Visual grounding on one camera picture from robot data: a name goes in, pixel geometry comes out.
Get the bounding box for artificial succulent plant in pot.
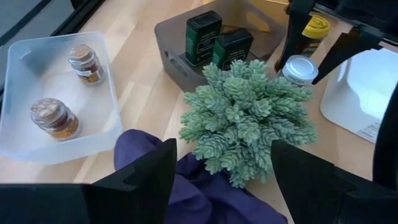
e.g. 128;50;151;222
178;58;318;189

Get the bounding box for spice jar yellow lid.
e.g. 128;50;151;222
292;14;332;60

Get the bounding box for white plastic bin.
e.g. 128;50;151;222
319;48;398;144

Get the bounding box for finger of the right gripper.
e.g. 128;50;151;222
312;26;384;85
273;5;315;74

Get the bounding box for black table frame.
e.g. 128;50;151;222
0;0;106;47

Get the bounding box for cork-stoppered glass spice jar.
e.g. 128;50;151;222
67;44;105;85
30;98;81;141

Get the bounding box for purple cloth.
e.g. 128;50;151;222
113;129;289;224

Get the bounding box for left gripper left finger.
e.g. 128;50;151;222
0;138;178;224

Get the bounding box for smoky translucent plastic bin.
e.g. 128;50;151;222
154;0;289;93

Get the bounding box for clear translucent plastic bin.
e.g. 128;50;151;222
0;30;123;165

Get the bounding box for green spice tin black lid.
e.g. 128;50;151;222
185;10;223;67
212;27;254;72

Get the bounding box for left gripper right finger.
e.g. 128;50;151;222
270;139;398;224

